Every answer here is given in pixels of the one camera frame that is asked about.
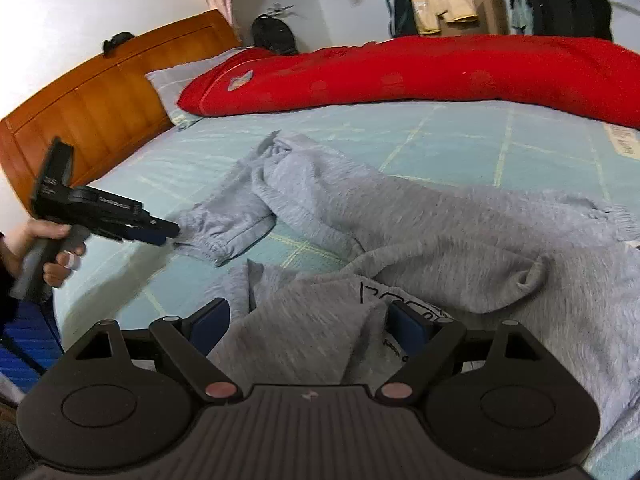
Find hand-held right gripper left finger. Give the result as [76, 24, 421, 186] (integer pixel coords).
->
[75, 297, 246, 405]

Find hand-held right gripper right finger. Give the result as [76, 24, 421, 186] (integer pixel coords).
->
[375, 302, 543, 405]

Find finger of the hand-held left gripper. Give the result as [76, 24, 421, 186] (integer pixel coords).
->
[137, 212, 180, 238]
[122, 227, 167, 247]

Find grey sweatpants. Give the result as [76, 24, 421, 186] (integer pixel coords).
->
[167, 130, 640, 461]

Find person's left hand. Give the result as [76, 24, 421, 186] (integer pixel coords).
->
[7, 221, 86, 288]

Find wooden headboard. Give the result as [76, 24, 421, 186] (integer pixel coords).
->
[0, 8, 241, 211]

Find pale checked pillow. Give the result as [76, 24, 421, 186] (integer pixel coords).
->
[145, 47, 261, 131]

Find blue object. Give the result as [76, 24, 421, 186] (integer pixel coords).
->
[0, 305, 56, 376]

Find small black object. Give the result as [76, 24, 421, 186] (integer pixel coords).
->
[102, 32, 135, 53]

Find bed with green checked sheet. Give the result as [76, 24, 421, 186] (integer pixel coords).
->
[52, 97, 640, 480]

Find black backpack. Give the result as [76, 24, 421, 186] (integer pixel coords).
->
[251, 14, 300, 56]

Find red quilt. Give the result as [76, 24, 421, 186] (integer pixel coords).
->
[177, 35, 640, 128]

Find white printed label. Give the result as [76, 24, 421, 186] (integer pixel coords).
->
[602, 122, 640, 171]

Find green bag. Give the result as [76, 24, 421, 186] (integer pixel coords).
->
[380, 0, 433, 38]

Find beige shorts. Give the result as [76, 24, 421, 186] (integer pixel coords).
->
[410, 0, 478, 36]

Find cardboard box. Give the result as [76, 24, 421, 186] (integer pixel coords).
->
[410, 0, 510, 37]

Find black jacket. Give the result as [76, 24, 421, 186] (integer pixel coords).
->
[522, 0, 613, 41]

